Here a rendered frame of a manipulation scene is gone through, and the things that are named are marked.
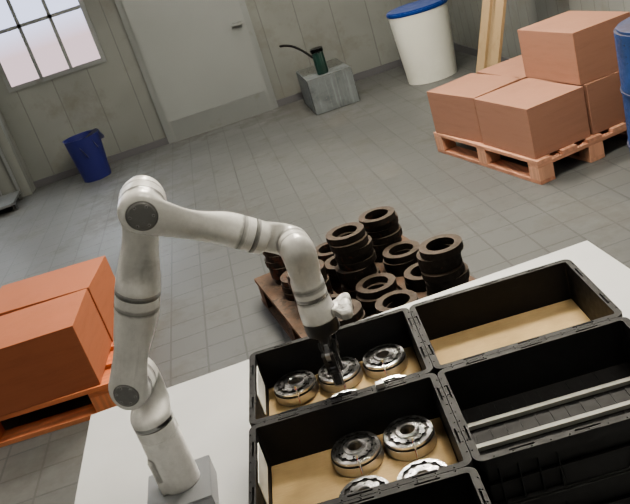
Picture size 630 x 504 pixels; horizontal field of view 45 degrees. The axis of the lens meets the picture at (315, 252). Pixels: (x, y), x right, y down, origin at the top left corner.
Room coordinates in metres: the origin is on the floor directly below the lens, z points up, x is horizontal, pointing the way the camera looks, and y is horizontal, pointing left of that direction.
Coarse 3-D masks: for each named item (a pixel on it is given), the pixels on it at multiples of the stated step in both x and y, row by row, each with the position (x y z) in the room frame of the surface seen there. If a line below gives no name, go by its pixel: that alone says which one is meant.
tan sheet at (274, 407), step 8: (408, 352) 1.59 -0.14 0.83; (408, 360) 1.55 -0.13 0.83; (416, 360) 1.54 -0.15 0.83; (408, 368) 1.52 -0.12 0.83; (416, 368) 1.51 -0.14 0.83; (320, 384) 1.57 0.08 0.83; (360, 384) 1.52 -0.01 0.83; (368, 384) 1.51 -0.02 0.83; (272, 392) 1.60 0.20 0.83; (320, 392) 1.54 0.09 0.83; (328, 392) 1.53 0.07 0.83; (272, 400) 1.57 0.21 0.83; (312, 400) 1.52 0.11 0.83; (320, 400) 1.51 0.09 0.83; (272, 408) 1.54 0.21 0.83; (280, 408) 1.53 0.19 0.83; (288, 408) 1.51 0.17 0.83
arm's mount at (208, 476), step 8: (208, 456) 1.54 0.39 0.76; (200, 464) 1.51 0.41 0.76; (208, 464) 1.50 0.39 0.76; (200, 472) 1.48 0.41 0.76; (208, 472) 1.47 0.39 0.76; (216, 472) 1.54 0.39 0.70; (152, 480) 1.51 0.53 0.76; (200, 480) 1.45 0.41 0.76; (208, 480) 1.45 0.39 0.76; (216, 480) 1.50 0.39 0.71; (152, 488) 1.48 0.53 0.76; (192, 488) 1.44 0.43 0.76; (200, 488) 1.43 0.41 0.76; (208, 488) 1.42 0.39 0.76; (216, 488) 1.47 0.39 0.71; (152, 496) 1.45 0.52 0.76; (160, 496) 1.44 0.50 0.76; (168, 496) 1.44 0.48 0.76; (176, 496) 1.43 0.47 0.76; (184, 496) 1.42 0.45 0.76; (192, 496) 1.41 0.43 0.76; (200, 496) 1.40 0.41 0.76; (208, 496) 1.39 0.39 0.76; (216, 496) 1.43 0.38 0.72
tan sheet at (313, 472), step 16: (384, 448) 1.27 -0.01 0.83; (448, 448) 1.21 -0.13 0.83; (288, 464) 1.31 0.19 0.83; (304, 464) 1.30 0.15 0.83; (320, 464) 1.28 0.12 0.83; (384, 464) 1.22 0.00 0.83; (400, 464) 1.21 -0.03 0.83; (448, 464) 1.16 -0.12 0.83; (272, 480) 1.28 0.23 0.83; (288, 480) 1.26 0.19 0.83; (304, 480) 1.25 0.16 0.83; (320, 480) 1.23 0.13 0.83; (336, 480) 1.22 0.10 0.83; (272, 496) 1.23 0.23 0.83; (288, 496) 1.22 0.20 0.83; (304, 496) 1.20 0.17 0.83; (320, 496) 1.19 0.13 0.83; (336, 496) 1.17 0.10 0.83
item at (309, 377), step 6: (294, 372) 1.61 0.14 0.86; (300, 372) 1.60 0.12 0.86; (306, 372) 1.59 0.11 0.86; (282, 378) 1.60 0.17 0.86; (306, 378) 1.56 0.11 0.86; (312, 378) 1.56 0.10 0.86; (276, 384) 1.58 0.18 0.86; (282, 384) 1.57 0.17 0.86; (306, 384) 1.54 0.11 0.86; (312, 384) 1.54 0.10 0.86; (276, 390) 1.55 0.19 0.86; (282, 390) 1.55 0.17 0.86; (288, 390) 1.54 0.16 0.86; (294, 390) 1.53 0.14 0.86; (300, 390) 1.52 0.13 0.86; (306, 390) 1.52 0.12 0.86; (282, 396) 1.53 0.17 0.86; (288, 396) 1.52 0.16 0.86
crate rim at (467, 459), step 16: (400, 384) 1.32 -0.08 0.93; (336, 400) 1.33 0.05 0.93; (352, 400) 1.32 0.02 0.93; (288, 416) 1.33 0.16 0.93; (448, 416) 1.17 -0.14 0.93; (256, 448) 1.27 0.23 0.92; (464, 448) 1.07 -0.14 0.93; (256, 464) 1.22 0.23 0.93; (464, 464) 1.03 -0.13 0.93; (256, 480) 1.17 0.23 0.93; (400, 480) 1.04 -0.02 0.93; (416, 480) 1.03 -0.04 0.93; (256, 496) 1.12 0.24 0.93; (352, 496) 1.04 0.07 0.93
